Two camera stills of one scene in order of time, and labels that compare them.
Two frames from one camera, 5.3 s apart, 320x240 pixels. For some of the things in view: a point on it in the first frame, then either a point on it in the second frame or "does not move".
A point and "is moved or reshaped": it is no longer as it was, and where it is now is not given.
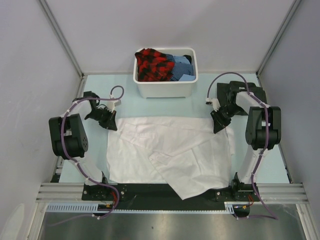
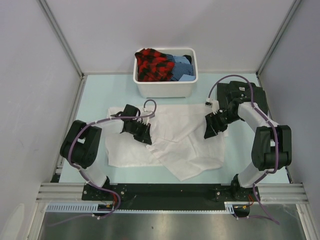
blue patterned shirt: [183, 71] does not move
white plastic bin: [168, 89] does not move
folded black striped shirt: [226, 93] does not move
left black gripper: [110, 123] → [144, 137]
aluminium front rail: [282, 193] does not move
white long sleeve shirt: [192, 155] is moved or reshaped
